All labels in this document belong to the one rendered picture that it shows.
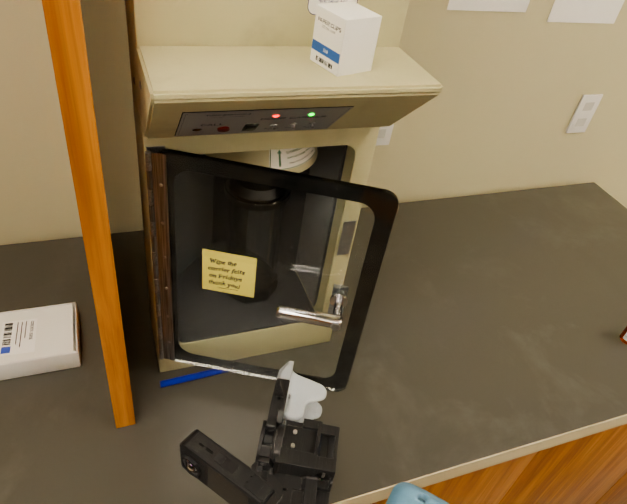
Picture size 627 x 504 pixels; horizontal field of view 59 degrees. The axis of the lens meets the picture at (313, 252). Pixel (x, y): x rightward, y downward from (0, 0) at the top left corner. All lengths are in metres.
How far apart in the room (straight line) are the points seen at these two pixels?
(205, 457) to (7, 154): 0.79
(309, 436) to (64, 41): 0.44
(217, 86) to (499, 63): 0.99
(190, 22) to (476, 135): 1.02
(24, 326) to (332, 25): 0.73
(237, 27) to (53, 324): 0.62
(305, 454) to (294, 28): 0.47
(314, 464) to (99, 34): 0.82
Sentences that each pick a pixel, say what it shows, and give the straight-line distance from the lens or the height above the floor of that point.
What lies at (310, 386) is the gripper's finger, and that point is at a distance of 0.65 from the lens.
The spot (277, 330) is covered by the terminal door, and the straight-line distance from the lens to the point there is 0.84.
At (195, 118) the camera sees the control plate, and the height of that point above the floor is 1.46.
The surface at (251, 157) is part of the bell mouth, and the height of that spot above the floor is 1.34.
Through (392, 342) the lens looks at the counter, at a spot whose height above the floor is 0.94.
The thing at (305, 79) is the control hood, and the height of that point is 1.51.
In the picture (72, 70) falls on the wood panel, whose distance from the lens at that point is 0.56.
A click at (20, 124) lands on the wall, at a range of 1.18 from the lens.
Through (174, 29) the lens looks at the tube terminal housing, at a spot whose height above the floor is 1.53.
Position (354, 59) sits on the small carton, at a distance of 0.63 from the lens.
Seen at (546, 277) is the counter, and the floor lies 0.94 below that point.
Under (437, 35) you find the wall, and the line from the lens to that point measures 1.32.
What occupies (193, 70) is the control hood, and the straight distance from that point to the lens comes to 0.60.
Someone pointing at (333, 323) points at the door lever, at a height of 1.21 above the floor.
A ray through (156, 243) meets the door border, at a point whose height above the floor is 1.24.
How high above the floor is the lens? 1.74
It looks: 40 degrees down
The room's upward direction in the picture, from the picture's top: 10 degrees clockwise
